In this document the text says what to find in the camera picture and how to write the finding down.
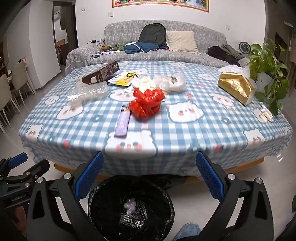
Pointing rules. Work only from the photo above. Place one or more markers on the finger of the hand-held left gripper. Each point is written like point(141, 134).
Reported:
point(17, 160)
point(34, 170)

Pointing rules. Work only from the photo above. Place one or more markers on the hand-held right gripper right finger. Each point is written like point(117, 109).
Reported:
point(211, 178)

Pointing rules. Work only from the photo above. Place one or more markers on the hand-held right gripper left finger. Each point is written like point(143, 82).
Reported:
point(90, 176)

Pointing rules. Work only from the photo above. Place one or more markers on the black lined trash bin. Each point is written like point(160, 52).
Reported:
point(108, 208)

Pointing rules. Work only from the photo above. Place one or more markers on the yellow white snack packet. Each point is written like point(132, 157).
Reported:
point(126, 77)

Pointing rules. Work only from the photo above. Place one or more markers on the wooden table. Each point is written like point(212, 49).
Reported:
point(242, 163)

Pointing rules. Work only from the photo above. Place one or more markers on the small white wrapper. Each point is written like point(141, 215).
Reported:
point(130, 205)

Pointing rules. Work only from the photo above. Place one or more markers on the blue checked printed tablecloth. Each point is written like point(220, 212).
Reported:
point(185, 129)

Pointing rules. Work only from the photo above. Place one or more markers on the person's leg in jeans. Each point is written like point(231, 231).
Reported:
point(187, 231)

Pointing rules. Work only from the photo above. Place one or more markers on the black printed packet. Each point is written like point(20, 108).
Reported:
point(130, 221)

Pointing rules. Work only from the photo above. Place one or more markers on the purple snack wrapper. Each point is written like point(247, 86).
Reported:
point(122, 122)

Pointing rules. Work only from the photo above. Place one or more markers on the beige dining chair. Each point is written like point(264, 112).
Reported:
point(5, 92)
point(22, 74)

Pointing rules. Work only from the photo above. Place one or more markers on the clear plastic tray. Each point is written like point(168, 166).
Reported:
point(87, 92)

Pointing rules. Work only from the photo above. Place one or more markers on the small white sachets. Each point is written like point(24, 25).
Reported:
point(267, 114)

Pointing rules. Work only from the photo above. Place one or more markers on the red plastic bag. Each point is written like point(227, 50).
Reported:
point(145, 104)

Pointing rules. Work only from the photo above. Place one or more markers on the gold tissue pack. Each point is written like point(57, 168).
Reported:
point(235, 87)

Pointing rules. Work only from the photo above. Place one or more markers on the clear plastic bag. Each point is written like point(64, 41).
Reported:
point(171, 83)

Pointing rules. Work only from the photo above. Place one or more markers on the brown cardboard box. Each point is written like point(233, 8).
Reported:
point(106, 70)

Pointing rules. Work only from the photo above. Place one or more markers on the crumpled white paper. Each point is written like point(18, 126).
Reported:
point(144, 83)

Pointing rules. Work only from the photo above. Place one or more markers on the white plant pot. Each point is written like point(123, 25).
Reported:
point(263, 81)

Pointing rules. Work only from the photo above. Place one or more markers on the white tissue paper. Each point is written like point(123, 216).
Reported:
point(233, 69)

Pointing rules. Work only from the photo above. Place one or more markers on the grey covered sofa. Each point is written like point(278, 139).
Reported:
point(196, 58)

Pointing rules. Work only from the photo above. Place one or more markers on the purple patterned cloth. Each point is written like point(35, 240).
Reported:
point(99, 54)

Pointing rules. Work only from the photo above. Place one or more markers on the black garment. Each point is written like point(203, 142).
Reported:
point(217, 52)

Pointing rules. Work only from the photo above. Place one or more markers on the olive grey garment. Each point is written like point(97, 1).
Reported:
point(232, 51)

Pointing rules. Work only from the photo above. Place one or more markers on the green garment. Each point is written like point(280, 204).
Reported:
point(119, 47)

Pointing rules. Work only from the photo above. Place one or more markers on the green potted plant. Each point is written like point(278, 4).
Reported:
point(266, 55)

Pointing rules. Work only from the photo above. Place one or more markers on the small black fan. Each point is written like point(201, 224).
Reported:
point(244, 47)

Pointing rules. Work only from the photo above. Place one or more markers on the blue jacket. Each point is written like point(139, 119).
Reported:
point(138, 47)

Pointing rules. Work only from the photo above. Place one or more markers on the beige pillow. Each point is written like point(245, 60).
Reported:
point(182, 41)

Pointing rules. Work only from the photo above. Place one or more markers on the white air conditioner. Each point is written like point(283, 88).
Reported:
point(57, 16)

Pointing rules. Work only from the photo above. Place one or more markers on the dark grey backpack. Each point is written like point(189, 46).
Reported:
point(152, 33)

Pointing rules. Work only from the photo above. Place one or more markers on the framed wall painting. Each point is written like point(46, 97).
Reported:
point(161, 3)

